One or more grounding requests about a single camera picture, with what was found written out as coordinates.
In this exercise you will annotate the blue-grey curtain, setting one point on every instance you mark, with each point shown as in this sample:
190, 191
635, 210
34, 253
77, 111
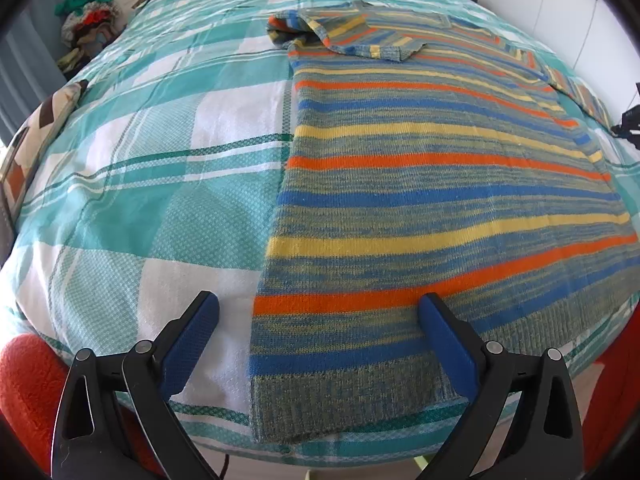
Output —
27, 60

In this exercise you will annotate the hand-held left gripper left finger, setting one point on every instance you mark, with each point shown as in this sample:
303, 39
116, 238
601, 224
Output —
192, 340

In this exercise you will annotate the teal plaid bed blanket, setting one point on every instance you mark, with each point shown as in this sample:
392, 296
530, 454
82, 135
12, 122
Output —
150, 185

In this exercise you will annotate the pile of colourful clothes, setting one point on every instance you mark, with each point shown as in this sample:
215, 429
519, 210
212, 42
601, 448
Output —
90, 22

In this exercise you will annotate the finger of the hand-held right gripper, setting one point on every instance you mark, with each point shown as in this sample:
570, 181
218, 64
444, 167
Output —
631, 125

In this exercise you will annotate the brown chevron patterned pillow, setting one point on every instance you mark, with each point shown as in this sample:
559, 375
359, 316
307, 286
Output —
46, 120

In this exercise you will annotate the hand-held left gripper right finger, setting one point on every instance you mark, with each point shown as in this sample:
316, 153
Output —
445, 340

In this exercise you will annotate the striped knit sweater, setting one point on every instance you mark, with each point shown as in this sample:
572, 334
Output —
425, 185

